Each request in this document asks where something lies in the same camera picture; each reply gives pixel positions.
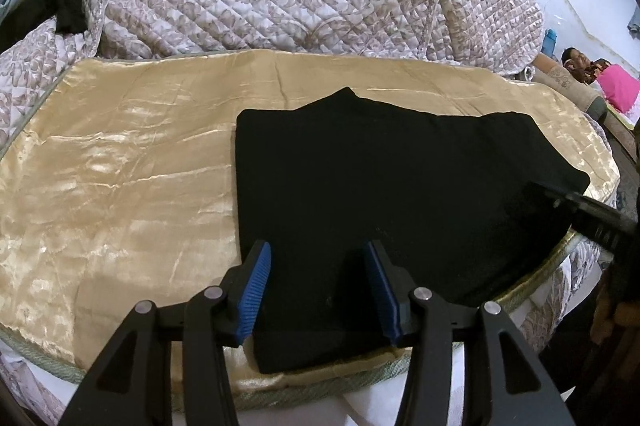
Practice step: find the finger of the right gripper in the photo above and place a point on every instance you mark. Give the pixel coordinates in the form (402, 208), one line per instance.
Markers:
(573, 205)

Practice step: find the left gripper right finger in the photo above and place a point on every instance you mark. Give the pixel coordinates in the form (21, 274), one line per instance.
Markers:
(504, 382)

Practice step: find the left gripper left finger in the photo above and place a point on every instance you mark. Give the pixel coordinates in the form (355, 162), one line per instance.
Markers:
(130, 383)

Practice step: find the black pants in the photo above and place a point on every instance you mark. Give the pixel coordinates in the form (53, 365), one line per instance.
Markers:
(449, 197)

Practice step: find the pink pillow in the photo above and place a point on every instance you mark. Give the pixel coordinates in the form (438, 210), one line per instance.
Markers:
(620, 89)

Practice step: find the reclining person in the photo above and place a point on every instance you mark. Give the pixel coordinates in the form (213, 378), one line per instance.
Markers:
(573, 77)

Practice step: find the blue bottle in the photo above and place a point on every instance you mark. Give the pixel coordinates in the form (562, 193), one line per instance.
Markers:
(549, 42)

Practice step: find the golden satin bed sheet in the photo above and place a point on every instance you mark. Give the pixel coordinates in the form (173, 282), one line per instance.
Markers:
(119, 187)

